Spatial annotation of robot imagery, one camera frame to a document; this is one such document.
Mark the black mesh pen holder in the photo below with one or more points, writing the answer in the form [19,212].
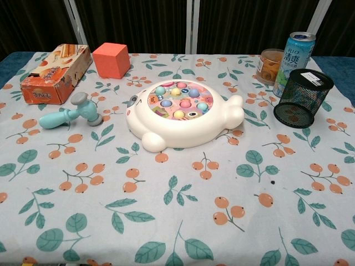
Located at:
[299,102]

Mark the teal toy hammer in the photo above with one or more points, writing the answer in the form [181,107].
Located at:
[83,109]

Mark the white fishing toy game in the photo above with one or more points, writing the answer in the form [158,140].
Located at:
[172,133]

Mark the orange foam cube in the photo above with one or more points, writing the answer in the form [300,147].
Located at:
[111,63]

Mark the clear jar of rubber bands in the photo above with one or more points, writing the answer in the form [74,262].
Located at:
[269,66]

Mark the blue RIO drink can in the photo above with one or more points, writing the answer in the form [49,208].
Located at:
[294,55]

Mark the orange biscuit box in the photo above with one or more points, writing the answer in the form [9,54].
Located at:
[55,74]

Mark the floral fruit print tablecloth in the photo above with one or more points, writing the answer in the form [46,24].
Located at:
[177,207]

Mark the dark folding screen panel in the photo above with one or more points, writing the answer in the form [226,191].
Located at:
[33,25]
[338,25]
[249,25]
[133,25]

